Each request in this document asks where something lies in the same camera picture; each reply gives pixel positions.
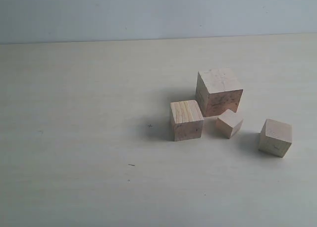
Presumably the striped medium-large wooden cube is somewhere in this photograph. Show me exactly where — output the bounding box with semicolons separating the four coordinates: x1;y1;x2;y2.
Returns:
170;100;204;141

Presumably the largest wooden cube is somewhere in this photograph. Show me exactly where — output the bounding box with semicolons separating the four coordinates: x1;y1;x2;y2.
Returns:
195;68;243;117

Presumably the smallest wooden cube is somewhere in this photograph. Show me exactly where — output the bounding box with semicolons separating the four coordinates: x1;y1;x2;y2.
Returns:
216;109;243;139

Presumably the medium pale wooden cube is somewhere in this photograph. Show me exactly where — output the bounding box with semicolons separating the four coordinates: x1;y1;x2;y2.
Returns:
258;118;293;158

